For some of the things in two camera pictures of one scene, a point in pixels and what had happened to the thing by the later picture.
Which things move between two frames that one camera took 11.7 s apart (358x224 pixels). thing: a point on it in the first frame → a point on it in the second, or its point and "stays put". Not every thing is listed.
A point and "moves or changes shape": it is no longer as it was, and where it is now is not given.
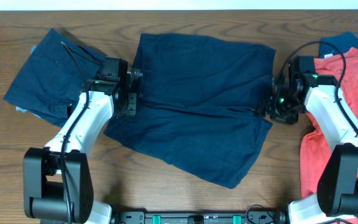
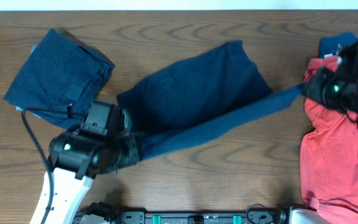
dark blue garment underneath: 340,45 stays put
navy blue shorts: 199,104 moves or changes shape
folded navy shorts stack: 55,76 stays put
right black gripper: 266,107 → 315,88
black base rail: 197,217 stays put
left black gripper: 132,109 → 132,154
